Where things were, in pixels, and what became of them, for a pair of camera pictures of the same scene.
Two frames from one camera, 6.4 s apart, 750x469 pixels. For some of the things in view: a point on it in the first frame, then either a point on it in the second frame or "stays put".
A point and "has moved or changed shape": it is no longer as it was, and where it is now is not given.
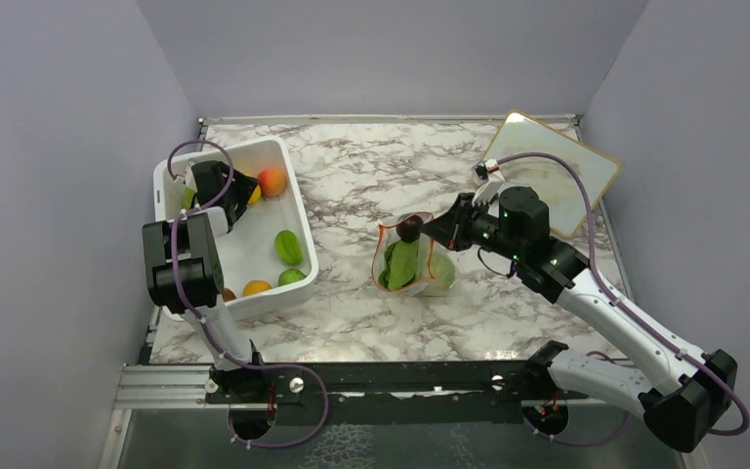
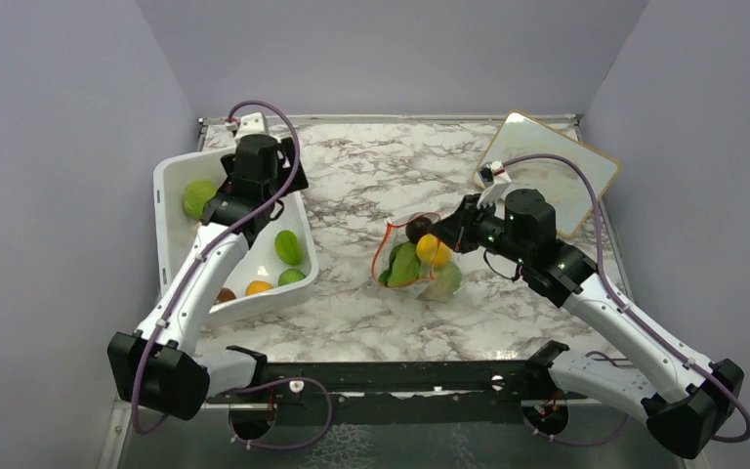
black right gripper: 450,229 stays put
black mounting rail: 403,394 stays put
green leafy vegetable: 400,264 stays put
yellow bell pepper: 256,196 has moved or changed shape
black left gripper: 244,187 to 288,150
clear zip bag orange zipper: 408,260 stays put
